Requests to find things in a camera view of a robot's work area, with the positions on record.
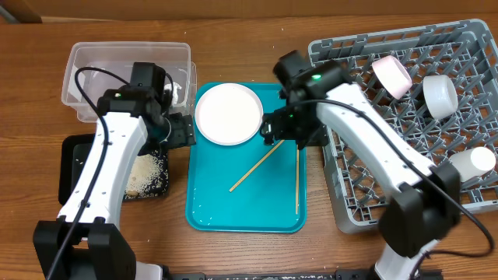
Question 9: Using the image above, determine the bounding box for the wooden chopstick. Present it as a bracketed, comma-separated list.
[229, 140, 285, 193]
[295, 149, 300, 215]

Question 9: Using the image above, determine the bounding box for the white napkin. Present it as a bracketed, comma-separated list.
[164, 82, 182, 106]

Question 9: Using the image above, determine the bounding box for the large pink plate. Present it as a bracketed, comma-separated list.
[195, 83, 263, 145]

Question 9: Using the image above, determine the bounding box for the teal serving tray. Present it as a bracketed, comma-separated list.
[185, 82, 308, 234]

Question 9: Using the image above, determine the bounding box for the pink bowl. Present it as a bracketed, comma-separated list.
[372, 55, 412, 100]

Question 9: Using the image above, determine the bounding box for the grey-green bowl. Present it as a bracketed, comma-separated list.
[423, 75, 458, 120]

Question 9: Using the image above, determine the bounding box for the white paper cup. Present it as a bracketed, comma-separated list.
[449, 147, 496, 183]

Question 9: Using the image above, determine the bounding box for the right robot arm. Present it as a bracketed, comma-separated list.
[259, 51, 461, 279]

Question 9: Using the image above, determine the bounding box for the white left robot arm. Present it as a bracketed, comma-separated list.
[33, 62, 195, 279]

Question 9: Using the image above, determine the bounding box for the black waste tray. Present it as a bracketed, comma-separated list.
[58, 134, 167, 205]

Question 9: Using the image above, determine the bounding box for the clear plastic bin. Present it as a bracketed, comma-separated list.
[61, 41, 197, 123]

